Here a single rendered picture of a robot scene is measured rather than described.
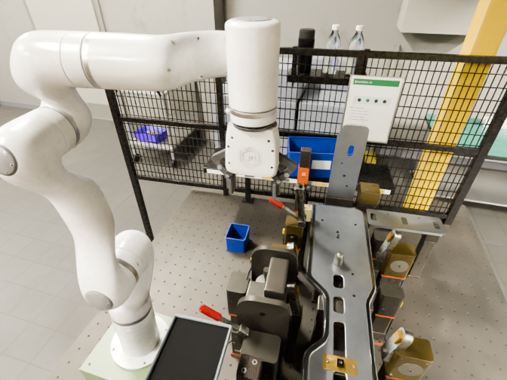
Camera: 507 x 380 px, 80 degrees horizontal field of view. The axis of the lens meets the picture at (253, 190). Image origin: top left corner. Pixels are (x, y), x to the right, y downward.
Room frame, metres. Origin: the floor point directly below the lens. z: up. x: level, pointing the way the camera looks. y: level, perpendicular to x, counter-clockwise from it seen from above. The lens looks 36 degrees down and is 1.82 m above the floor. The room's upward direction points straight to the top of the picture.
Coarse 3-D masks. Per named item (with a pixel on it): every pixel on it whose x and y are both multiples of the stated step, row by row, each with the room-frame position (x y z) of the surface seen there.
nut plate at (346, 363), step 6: (324, 354) 0.39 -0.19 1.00; (330, 354) 0.39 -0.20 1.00; (324, 360) 0.37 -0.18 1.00; (330, 360) 0.37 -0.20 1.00; (336, 360) 0.37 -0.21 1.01; (342, 360) 0.37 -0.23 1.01; (348, 360) 0.37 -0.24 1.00; (354, 360) 0.37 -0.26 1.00; (324, 366) 0.36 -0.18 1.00; (330, 366) 0.36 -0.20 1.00; (336, 366) 0.36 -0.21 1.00; (342, 366) 0.36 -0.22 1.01; (348, 366) 0.36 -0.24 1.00; (354, 366) 0.36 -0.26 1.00; (348, 372) 0.34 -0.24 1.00; (354, 372) 0.34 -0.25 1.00
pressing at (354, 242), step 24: (312, 216) 0.94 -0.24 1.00; (336, 216) 0.94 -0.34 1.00; (360, 216) 0.94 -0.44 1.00; (312, 240) 0.80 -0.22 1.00; (336, 240) 0.81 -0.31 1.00; (360, 240) 0.81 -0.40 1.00; (312, 264) 0.69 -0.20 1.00; (360, 264) 0.69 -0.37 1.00; (336, 288) 0.59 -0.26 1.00; (360, 288) 0.59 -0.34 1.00; (360, 312) 0.51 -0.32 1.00; (360, 336) 0.44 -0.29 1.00; (312, 360) 0.37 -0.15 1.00; (360, 360) 0.37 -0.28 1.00
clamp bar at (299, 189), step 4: (300, 184) 0.86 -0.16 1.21; (292, 188) 0.86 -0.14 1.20; (296, 188) 0.84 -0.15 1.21; (300, 188) 0.84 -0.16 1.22; (304, 188) 0.85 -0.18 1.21; (308, 188) 0.84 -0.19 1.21; (296, 192) 0.84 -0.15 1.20; (300, 192) 0.84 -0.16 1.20; (308, 192) 0.83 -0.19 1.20; (300, 196) 0.83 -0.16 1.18; (300, 200) 0.83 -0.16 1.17; (300, 204) 0.83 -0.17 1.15; (300, 208) 0.83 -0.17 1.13; (304, 208) 0.86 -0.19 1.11; (300, 212) 0.83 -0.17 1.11; (304, 212) 0.86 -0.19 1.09; (300, 216) 0.83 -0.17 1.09; (304, 216) 0.86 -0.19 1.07; (300, 220) 0.83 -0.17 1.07; (304, 220) 0.83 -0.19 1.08
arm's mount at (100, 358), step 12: (168, 324) 0.59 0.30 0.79; (108, 336) 0.54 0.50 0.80; (96, 348) 0.50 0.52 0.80; (108, 348) 0.50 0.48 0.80; (96, 360) 0.46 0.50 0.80; (108, 360) 0.46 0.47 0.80; (84, 372) 0.43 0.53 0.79; (96, 372) 0.43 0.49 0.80; (108, 372) 0.43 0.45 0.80; (120, 372) 0.43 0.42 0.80; (132, 372) 0.43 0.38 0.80; (144, 372) 0.43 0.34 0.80
